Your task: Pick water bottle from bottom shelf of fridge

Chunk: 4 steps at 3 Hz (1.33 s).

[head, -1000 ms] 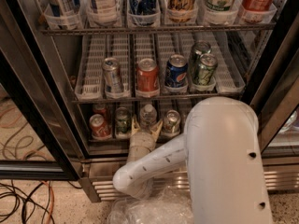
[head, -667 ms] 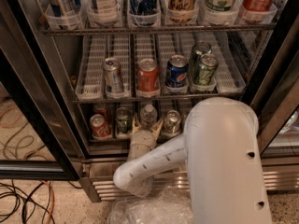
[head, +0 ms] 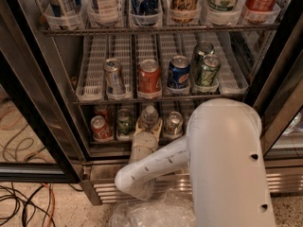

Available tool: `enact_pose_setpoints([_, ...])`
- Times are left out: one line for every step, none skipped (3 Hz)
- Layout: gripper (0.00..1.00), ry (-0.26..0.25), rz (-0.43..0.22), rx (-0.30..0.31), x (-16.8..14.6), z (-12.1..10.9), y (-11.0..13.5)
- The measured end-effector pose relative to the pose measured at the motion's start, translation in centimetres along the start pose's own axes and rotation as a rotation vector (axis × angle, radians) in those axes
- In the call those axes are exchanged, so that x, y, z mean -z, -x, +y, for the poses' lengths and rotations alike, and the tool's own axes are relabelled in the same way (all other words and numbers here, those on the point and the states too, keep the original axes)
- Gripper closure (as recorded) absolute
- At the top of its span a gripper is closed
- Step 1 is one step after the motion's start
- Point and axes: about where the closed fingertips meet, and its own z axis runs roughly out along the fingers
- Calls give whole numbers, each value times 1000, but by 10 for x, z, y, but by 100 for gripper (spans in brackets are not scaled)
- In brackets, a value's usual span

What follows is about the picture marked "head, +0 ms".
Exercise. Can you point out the red soda can rear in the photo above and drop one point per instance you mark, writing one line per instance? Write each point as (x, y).
(103, 111)

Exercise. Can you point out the glass fridge door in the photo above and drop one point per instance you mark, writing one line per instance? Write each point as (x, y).
(23, 80)
(277, 93)

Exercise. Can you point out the silver green soda can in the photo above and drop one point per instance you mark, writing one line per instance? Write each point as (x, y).
(173, 126)

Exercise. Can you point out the green soda can front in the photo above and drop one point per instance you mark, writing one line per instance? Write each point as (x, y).
(206, 70)

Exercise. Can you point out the steel fridge bottom grille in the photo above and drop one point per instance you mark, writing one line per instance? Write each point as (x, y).
(284, 177)

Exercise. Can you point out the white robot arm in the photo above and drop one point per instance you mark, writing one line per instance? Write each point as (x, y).
(226, 169)

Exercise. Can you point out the white label bottle top shelf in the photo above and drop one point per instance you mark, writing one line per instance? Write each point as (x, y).
(103, 12)

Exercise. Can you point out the green soda can rear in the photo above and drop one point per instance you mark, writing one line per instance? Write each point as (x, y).
(200, 50)

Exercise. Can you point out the dark blue bottle top shelf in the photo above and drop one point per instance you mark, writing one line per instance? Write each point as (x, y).
(144, 12)

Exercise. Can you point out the blue pepsi can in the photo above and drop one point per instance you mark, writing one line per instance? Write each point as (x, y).
(178, 73)

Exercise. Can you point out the empty white shelf tray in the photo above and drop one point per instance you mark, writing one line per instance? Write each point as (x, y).
(91, 78)
(230, 77)

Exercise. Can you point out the amber tea bottle top shelf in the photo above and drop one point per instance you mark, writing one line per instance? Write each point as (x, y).
(183, 11)

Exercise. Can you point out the blue white bottle top shelf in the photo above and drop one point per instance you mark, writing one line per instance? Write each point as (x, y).
(64, 14)

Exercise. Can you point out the red cola can middle shelf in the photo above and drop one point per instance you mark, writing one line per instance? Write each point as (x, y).
(149, 76)

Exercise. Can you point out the empty white shelf tray left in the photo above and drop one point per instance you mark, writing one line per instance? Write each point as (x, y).
(91, 78)

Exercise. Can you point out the clear plastic bag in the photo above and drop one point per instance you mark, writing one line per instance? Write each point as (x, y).
(171, 209)

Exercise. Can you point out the red soda can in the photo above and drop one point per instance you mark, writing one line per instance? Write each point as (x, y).
(103, 111)
(100, 128)

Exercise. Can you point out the empty white shelf tray right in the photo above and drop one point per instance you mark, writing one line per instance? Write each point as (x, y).
(230, 77)

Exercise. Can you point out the left glass fridge door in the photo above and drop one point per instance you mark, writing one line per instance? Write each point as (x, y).
(23, 80)

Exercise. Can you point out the green soda can bottom shelf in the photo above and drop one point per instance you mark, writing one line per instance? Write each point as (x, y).
(124, 125)

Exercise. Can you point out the clear water bottle white cap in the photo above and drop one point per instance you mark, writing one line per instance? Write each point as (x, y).
(148, 118)

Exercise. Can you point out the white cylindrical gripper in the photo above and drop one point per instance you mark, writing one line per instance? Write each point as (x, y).
(144, 139)

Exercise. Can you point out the red soda can front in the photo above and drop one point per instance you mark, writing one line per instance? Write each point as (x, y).
(100, 128)

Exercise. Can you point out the red soda bottle top shelf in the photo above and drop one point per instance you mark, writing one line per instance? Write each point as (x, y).
(257, 11)

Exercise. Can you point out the right glass fridge door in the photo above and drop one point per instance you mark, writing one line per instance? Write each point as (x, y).
(277, 93)

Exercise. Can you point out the silver diet soda can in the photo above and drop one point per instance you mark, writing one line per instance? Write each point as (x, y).
(113, 75)

